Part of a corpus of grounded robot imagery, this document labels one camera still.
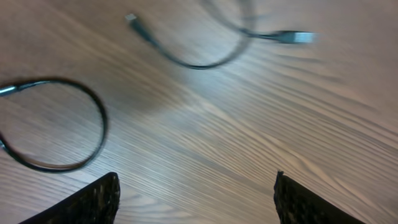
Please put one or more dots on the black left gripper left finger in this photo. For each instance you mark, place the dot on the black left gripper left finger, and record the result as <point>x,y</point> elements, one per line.
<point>97,203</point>

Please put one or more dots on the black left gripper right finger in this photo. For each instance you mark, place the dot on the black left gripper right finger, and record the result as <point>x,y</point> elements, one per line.
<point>295,204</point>

